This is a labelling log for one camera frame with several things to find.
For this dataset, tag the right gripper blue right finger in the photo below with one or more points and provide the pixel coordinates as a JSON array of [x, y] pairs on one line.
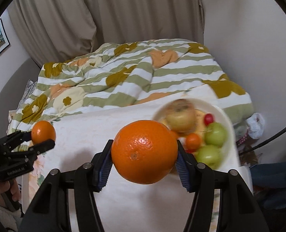
[[185, 166]]

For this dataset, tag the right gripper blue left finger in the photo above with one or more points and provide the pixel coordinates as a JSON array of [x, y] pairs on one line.
[[102, 165]]

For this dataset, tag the small mandarin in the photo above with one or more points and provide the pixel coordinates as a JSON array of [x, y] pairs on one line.
[[193, 142]]

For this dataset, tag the green apple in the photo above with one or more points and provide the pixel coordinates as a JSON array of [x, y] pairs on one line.
[[210, 155], [216, 134]]

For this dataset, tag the large orange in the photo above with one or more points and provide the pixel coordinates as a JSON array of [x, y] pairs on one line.
[[144, 151], [42, 131]]

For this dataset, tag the yellow-red apple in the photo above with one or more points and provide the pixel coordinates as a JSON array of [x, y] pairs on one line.
[[181, 116]]

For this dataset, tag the red cherry tomato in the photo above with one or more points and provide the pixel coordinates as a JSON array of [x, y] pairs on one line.
[[208, 119]]

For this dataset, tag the small mandarin edge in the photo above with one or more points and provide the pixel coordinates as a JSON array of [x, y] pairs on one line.
[[175, 134]]

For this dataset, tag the person's left hand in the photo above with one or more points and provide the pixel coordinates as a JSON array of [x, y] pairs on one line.
[[11, 186]]

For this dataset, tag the cream plate with duck print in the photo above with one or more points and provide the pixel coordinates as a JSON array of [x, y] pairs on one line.
[[204, 130]]

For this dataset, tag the white floral tablecloth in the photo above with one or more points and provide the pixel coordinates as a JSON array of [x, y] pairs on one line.
[[141, 194]]

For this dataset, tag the white plastic bag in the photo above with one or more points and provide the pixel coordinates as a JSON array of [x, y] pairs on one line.
[[251, 128]]

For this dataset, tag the grey headboard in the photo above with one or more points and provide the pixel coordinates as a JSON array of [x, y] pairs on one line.
[[13, 91]]

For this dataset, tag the green striped floral duvet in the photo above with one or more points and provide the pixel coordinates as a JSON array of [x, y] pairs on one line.
[[119, 75]]

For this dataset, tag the beige curtain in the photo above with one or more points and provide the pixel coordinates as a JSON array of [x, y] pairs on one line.
[[59, 30]]

